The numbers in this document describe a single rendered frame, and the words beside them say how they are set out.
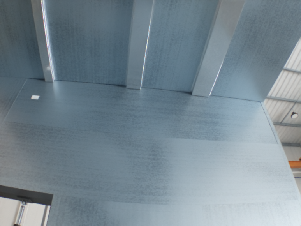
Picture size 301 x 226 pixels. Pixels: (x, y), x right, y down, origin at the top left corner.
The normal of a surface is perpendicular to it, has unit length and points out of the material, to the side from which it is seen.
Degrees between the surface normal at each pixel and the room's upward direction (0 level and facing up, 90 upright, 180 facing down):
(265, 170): 90
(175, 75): 180
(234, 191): 90
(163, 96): 90
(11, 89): 90
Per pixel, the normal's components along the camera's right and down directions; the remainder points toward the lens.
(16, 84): 0.14, -0.68
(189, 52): 0.00, 0.73
